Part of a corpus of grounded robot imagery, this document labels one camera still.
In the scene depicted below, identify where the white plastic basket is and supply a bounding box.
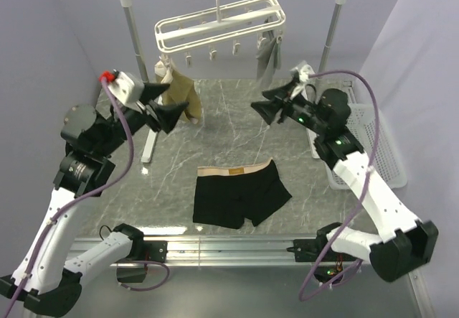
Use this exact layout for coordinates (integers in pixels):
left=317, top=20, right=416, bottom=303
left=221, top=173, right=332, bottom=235
left=322, top=103, right=409, bottom=191

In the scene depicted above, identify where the aluminium mounting rail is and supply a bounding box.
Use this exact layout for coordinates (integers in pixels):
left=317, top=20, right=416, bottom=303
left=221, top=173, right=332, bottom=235
left=67, top=235, right=370, bottom=267

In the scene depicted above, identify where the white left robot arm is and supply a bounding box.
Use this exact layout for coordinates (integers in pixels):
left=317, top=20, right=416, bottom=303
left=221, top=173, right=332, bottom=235
left=1, top=83, right=187, bottom=317

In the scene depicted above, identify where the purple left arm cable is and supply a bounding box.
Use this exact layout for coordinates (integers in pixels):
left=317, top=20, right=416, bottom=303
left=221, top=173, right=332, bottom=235
left=5, top=77, right=171, bottom=318

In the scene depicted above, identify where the grey hanging underwear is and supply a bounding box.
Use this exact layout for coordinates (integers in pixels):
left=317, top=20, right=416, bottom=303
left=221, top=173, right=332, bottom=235
left=256, top=30, right=281, bottom=88

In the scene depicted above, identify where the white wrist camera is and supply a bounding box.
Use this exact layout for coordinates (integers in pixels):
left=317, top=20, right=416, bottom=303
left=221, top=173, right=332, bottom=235
left=99, top=70, right=144, bottom=111
left=290, top=60, right=315, bottom=99

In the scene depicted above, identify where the white clip hanger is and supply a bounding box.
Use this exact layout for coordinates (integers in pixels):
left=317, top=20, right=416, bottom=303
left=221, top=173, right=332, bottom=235
left=154, top=0, right=286, bottom=66

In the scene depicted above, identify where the khaki underwear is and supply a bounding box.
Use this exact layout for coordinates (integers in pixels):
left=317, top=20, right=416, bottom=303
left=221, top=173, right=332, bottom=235
left=154, top=55, right=202, bottom=124

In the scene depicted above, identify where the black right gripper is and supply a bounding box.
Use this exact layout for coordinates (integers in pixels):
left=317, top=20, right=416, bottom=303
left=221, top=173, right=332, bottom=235
left=250, top=80, right=327, bottom=136

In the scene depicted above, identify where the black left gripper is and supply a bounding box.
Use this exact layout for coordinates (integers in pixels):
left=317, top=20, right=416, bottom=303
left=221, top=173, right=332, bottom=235
left=96, top=82, right=189, bottom=157

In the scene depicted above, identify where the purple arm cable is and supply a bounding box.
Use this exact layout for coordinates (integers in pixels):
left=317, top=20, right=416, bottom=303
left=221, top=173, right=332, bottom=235
left=5, top=77, right=171, bottom=318
left=298, top=69, right=379, bottom=302

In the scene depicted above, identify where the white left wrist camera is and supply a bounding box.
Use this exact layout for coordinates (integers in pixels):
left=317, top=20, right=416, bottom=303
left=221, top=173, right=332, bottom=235
left=99, top=70, right=144, bottom=111

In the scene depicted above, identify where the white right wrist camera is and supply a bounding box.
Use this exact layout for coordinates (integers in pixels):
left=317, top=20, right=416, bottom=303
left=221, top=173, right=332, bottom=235
left=290, top=60, right=315, bottom=99

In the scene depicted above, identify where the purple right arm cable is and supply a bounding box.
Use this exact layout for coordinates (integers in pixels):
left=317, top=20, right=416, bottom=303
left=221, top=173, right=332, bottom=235
left=298, top=69, right=379, bottom=302

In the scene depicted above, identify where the black underwear beige waistband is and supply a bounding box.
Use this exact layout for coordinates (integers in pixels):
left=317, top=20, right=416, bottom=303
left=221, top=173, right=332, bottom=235
left=192, top=159, right=292, bottom=230

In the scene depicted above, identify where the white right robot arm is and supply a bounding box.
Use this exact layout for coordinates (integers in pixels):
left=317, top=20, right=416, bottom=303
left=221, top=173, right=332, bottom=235
left=251, top=81, right=439, bottom=283

